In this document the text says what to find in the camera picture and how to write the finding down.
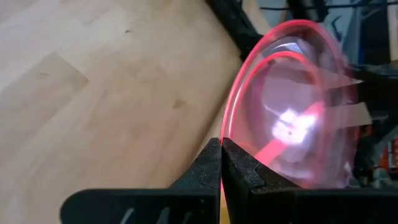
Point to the small translucent red plate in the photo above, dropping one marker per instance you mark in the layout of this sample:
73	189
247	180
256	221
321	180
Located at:
280	93

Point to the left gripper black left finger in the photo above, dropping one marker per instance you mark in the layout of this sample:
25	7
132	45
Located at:
192	202

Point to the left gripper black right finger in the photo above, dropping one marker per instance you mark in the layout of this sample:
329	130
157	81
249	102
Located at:
280	205

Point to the black metal table frame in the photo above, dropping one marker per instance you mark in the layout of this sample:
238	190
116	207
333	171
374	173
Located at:
236	25

